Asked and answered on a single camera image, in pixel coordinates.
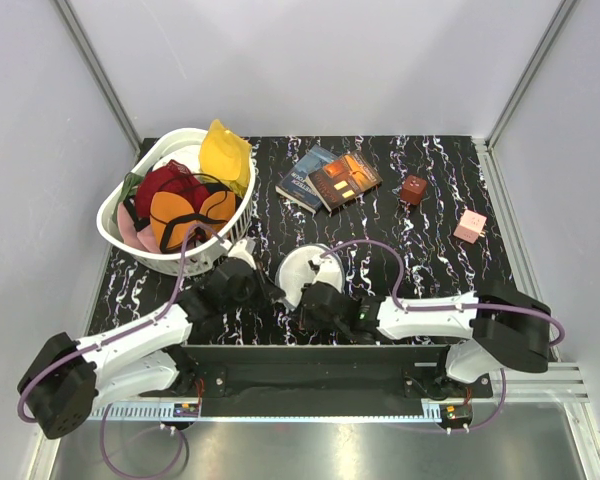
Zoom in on white mesh laundry bag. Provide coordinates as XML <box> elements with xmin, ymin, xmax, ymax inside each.
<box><xmin>275</xmin><ymin>244</ymin><xmax>341</xmax><ymax>312</ymax></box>

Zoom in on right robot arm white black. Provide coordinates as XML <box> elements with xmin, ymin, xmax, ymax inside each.
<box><xmin>298</xmin><ymin>282</ymin><xmax>557</xmax><ymax>397</ymax></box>

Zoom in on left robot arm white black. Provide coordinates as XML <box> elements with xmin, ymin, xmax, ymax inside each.
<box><xmin>16</xmin><ymin>258</ymin><xmax>285</xmax><ymax>439</ymax></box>

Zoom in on orange black bra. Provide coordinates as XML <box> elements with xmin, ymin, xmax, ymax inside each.
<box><xmin>150</xmin><ymin>182</ymin><xmax>242</xmax><ymax>254</ymax></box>

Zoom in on white plastic laundry basket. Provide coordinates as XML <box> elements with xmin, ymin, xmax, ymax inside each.
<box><xmin>96</xmin><ymin>128</ymin><xmax>257</xmax><ymax>277</ymax></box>

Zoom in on dark red bra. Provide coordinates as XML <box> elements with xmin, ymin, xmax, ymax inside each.
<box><xmin>133</xmin><ymin>166</ymin><xmax>206</xmax><ymax>221</ymax></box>

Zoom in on yellow bra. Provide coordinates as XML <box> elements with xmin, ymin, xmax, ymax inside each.
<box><xmin>199</xmin><ymin>119</ymin><xmax>251</xmax><ymax>189</ymax></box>

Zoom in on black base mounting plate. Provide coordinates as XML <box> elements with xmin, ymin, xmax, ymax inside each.
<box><xmin>149</xmin><ymin>345</ymin><xmax>493</xmax><ymax>422</ymax></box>

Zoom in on pink garment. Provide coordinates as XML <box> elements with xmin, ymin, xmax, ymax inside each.
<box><xmin>116</xmin><ymin>203</ymin><xmax>161</xmax><ymax>254</ymax></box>

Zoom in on blue paperback book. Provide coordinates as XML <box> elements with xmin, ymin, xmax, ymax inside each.
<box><xmin>276</xmin><ymin>145</ymin><xmax>337</xmax><ymax>214</ymax></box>

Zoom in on orange dark paperback book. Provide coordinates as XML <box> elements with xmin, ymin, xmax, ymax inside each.
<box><xmin>306</xmin><ymin>150</ymin><xmax>382</xmax><ymax>212</ymax></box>

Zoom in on dark red cube adapter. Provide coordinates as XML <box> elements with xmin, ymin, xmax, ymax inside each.
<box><xmin>400</xmin><ymin>175</ymin><xmax>428</xmax><ymax>206</ymax></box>

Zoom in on pink cube adapter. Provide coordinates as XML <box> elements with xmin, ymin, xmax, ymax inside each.
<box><xmin>453</xmin><ymin>210</ymin><xmax>487</xmax><ymax>244</ymax></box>

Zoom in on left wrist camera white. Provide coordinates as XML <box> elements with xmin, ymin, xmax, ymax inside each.
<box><xmin>227</xmin><ymin>237</ymin><xmax>256</xmax><ymax>270</ymax></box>

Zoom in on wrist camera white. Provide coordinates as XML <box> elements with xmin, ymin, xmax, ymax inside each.
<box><xmin>227</xmin><ymin>237</ymin><xmax>256</xmax><ymax>270</ymax></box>
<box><xmin>308</xmin><ymin>254</ymin><xmax>345</xmax><ymax>292</ymax></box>

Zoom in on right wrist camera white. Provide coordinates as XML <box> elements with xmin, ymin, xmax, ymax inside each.
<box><xmin>308</xmin><ymin>254</ymin><xmax>345</xmax><ymax>292</ymax></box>

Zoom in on green garment strap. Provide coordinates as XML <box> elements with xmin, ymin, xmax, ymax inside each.
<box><xmin>121</xmin><ymin>171</ymin><xmax>142</xmax><ymax>206</ymax></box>

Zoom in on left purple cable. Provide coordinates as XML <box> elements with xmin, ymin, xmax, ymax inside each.
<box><xmin>16</xmin><ymin>223</ymin><xmax>231</xmax><ymax>477</ymax></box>

